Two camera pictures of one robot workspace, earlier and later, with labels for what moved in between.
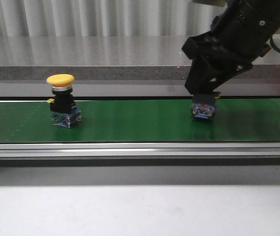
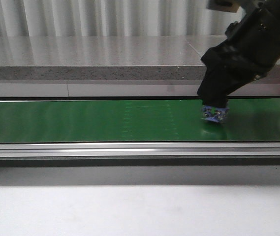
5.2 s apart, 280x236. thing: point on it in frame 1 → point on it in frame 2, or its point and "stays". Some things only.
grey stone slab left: x=93 y=58 stays
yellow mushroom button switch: x=62 y=105 → x=214 y=114
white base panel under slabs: x=134 y=88 stays
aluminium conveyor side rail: x=141 y=150 stays
